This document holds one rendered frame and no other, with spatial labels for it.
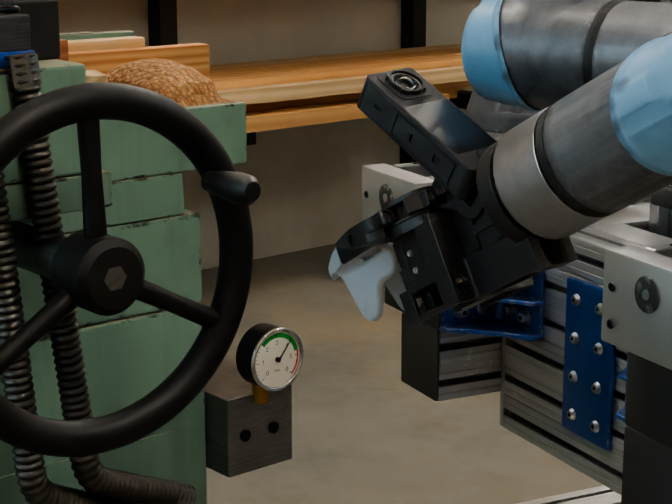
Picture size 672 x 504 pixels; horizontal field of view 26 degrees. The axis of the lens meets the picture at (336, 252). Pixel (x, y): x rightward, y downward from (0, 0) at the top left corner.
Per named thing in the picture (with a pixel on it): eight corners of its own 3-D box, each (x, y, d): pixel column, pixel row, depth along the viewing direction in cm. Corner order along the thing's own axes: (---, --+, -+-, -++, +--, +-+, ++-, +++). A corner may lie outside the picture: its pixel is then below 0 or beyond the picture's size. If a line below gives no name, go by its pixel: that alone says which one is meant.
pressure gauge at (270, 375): (253, 416, 138) (252, 334, 136) (229, 406, 141) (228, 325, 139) (304, 402, 142) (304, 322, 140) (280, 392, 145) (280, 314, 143)
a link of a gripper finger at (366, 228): (326, 268, 100) (401, 223, 94) (318, 247, 101) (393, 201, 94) (377, 257, 103) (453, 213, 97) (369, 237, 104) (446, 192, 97)
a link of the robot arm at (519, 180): (515, 108, 86) (605, 96, 91) (467, 139, 89) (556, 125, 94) (560, 226, 84) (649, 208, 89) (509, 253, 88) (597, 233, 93)
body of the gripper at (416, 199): (400, 330, 96) (519, 271, 87) (357, 210, 98) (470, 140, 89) (481, 310, 101) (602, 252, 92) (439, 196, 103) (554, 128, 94)
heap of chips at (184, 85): (157, 109, 134) (156, 69, 133) (79, 95, 144) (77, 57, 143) (236, 101, 140) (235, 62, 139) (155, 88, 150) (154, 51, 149)
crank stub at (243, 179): (249, 214, 111) (235, 189, 110) (205, 203, 115) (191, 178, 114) (271, 194, 112) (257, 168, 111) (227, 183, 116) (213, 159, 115)
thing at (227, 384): (230, 479, 141) (229, 401, 140) (160, 444, 151) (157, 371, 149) (297, 458, 147) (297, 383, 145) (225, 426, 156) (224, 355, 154)
